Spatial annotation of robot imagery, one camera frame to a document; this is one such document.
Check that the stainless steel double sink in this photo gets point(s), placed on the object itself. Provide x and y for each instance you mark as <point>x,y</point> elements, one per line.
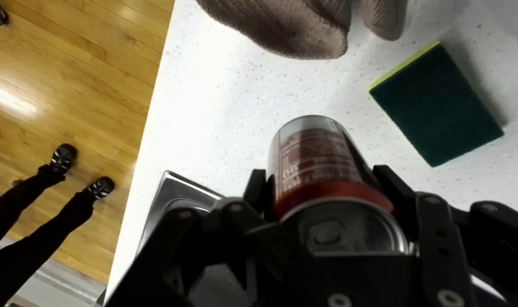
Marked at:
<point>178,191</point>

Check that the red soda can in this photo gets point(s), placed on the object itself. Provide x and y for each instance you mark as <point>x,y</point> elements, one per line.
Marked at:
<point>326,193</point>

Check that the green yellow sponge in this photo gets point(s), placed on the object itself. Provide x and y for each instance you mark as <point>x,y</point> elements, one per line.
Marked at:
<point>435,106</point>

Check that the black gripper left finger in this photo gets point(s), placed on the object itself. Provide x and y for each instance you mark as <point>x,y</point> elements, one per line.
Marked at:
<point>212,259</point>

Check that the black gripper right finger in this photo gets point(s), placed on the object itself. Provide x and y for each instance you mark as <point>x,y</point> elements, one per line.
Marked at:
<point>460,258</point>

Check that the brown cloth towel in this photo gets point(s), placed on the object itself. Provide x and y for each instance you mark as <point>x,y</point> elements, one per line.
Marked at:
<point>309,29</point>

